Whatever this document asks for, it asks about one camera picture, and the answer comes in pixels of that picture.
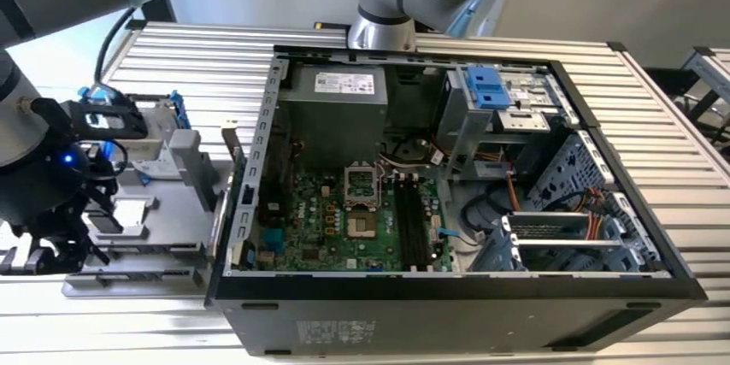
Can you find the green motherboard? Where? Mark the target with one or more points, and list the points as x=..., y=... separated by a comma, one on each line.
x=309, y=245

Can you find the graphics card with bracket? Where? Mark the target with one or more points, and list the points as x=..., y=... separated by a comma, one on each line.
x=230, y=143

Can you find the CPU socket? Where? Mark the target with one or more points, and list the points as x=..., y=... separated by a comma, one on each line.
x=362, y=226

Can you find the blue plastic drive latch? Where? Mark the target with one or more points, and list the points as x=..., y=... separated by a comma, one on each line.
x=485, y=98

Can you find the silver CPU chip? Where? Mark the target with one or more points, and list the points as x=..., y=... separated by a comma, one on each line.
x=128, y=211

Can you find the white four-pin power socket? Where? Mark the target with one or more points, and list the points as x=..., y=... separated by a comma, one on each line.
x=326, y=190

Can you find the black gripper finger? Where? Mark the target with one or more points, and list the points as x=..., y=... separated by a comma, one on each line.
x=40, y=260
x=94, y=211

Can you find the metal disk bay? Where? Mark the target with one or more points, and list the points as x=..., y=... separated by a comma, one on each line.
x=547, y=243

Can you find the grey parts rack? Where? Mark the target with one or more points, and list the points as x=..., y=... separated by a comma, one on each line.
x=171, y=211

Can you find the black RAM slot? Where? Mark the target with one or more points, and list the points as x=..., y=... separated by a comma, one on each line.
x=417, y=224
x=401, y=224
x=407, y=224
x=423, y=224

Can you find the metal drive cage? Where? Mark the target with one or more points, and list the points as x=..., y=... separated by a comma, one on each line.
x=457, y=134

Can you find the aluminium frame stand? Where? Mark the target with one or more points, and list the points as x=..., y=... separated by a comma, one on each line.
x=704, y=61

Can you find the black case fan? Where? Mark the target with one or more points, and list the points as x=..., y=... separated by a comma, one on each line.
x=274, y=168

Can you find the grey power supply box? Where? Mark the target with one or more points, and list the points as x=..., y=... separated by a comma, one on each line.
x=337, y=134

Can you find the black PC case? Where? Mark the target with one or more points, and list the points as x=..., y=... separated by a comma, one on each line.
x=399, y=318

